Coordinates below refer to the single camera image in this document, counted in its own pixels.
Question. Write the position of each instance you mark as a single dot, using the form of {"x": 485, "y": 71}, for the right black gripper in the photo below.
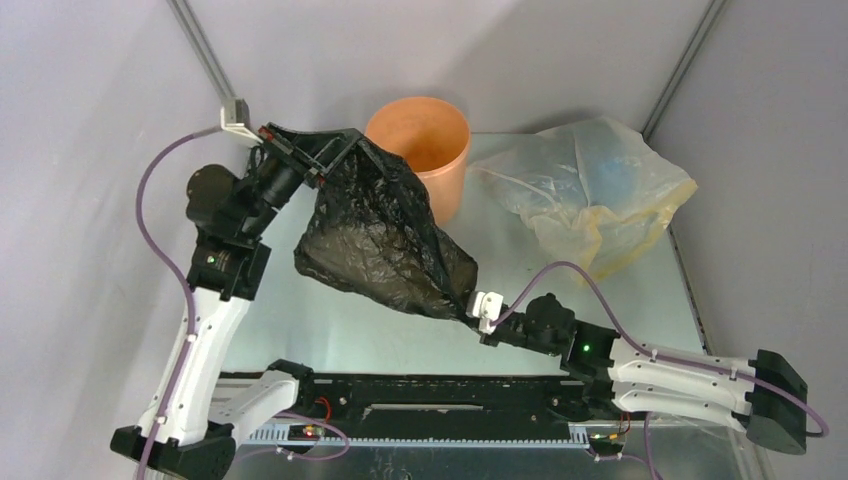
{"x": 500, "y": 327}

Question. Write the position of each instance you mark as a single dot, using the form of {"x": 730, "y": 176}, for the aluminium frame rail front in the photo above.
{"x": 266, "y": 429}

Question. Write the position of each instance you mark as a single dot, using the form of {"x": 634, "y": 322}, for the aluminium corner post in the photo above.
{"x": 197, "y": 38}
{"x": 694, "y": 45}

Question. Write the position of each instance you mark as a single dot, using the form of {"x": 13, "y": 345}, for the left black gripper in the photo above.
{"x": 315, "y": 152}

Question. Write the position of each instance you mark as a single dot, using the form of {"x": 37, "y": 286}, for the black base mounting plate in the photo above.
{"x": 455, "y": 408}

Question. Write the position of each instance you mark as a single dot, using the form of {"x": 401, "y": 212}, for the right small circuit board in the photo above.
{"x": 611, "y": 438}

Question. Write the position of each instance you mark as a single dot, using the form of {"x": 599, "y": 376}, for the orange plastic trash bin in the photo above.
{"x": 434, "y": 138}

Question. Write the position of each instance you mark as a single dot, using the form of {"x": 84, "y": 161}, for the right aluminium corner post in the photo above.
{"x": 694, "y": 45}

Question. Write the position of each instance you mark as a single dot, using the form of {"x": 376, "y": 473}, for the small circuit board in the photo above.
{"x": 611, "y": 438}
{"x": 305, "y": 433}

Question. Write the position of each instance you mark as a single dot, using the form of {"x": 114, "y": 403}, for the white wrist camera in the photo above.
{"x": 234, "y": 119}
{"x": 485, "y": 308}

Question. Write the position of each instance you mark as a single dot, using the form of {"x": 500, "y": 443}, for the left small circuit board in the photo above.
{"x": 305, "y": 433}

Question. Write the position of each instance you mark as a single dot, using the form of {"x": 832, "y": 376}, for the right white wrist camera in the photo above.
{"x": 485, "y": 308}

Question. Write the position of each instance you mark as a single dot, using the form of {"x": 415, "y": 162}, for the left aluminium corner post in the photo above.
{"x": 197, "y": 38}

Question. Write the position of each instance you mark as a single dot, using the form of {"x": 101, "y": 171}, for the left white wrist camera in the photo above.
{"x": 234, "y": 119}

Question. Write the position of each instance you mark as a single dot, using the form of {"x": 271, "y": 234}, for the translucent yellowish plastic bag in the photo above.
{"x": 593, "y": 192}

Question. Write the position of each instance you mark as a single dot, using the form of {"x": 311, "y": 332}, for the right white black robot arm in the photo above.
{"x": 760, "y": 398}

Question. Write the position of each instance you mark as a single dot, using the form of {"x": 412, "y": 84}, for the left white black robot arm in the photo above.
{"x": 180, "y": 433}

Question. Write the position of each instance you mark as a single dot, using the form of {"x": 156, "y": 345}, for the black trash bag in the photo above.
{"x": 373, "y": 233}

